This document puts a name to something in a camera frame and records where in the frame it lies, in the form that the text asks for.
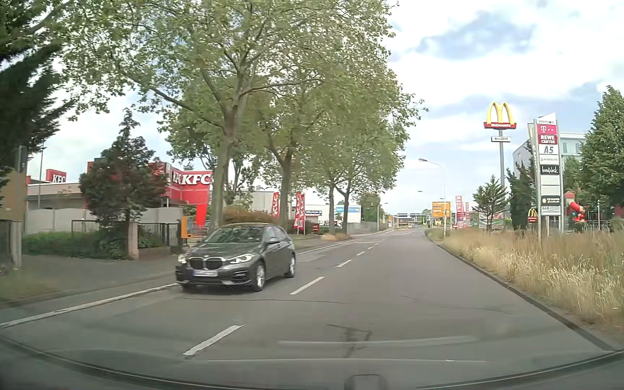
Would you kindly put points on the red banner flags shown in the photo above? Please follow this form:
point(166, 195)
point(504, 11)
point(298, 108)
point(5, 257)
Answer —
point(460, 208)
point(298, 210)

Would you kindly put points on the dark grey car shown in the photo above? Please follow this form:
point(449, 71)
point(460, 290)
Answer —
point(236, 259)

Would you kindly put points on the row of plane trees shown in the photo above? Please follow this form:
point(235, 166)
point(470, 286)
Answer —
point(247, 86)

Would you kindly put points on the yellow direction road sign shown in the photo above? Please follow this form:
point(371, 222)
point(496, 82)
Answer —
point(441, 209)

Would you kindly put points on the red fast food building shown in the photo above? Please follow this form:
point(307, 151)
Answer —
point(182, 187)

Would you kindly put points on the grey asphalt road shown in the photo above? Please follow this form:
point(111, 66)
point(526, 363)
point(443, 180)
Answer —
point(398, 292)

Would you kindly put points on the road markings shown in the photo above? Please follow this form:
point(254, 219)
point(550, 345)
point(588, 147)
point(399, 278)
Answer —
point(212, 340)

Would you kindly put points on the small conifer tree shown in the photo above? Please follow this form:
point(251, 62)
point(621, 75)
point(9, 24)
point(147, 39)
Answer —
point(489, 199)

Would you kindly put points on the car's own bonnet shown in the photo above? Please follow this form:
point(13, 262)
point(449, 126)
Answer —
point(312, 374)

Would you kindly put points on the dark red-leaved tree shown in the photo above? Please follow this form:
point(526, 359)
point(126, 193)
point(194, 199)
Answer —
point(122, 173)

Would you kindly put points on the tall yellow arch sign pole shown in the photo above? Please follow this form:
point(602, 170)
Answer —
point(500, 122)

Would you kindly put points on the dark cypress trees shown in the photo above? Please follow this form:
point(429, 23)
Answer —
point(522, 192)

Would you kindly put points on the small yellow arch sign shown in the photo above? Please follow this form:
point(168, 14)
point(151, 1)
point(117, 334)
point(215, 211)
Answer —
point(532, 215)

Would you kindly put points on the white multi-panel sign pylon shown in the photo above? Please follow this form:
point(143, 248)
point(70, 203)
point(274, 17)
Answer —
point(549, 162)

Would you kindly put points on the grey pavement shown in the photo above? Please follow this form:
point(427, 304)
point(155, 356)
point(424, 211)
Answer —
point(84, 273)

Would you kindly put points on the green hedge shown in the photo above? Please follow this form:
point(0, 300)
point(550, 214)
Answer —
point(73, 244)

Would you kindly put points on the white office building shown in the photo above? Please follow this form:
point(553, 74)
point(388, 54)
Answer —
point(566, 146)

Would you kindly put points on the red inflatable figure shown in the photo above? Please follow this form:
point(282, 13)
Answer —
point(577, 212)

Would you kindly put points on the dry grass verge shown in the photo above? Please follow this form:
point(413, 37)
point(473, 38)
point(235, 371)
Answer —
point(572, 271)

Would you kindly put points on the large green tree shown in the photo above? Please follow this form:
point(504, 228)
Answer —
point(618, 151)

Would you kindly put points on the dark conifer tree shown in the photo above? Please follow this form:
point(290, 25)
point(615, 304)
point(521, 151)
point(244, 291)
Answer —
point(3, 108)

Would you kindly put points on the lamp post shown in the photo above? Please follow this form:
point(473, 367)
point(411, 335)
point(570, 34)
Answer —
point(437, 184)

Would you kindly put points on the pale concrete wall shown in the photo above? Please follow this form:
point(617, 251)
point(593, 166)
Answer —
point(54, 219)

